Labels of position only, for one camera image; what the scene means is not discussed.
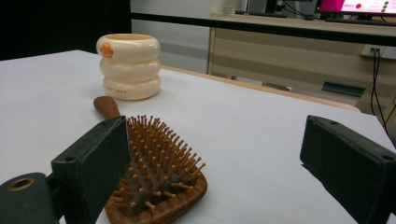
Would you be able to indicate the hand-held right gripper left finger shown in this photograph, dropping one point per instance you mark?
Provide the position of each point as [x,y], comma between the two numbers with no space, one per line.
[90,168]

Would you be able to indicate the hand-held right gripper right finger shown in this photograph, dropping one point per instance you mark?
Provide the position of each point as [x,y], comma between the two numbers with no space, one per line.
[348,168]

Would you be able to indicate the wooden paddle hairbrush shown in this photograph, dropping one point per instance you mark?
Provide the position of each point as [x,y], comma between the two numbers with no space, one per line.
[174,208]

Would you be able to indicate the cream ringed cup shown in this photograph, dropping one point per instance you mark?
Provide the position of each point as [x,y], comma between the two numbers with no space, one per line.
[129,70]

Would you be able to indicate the white table mat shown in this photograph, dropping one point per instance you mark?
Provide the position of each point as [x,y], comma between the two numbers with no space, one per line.
[249,130]

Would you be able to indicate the light wooden desk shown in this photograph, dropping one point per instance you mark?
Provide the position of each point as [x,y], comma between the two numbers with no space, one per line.
[280,59]

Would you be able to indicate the white cabinet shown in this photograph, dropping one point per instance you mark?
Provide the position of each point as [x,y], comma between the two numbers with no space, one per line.
[174,40]

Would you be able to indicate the computer monitor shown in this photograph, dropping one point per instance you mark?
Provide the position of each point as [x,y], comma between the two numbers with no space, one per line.
[358,5]

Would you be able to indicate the black keyboard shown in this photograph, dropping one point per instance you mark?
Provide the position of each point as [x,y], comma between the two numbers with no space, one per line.
[261,14]

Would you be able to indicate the white wall socket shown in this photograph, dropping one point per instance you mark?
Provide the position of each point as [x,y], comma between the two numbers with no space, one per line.
[386,52]

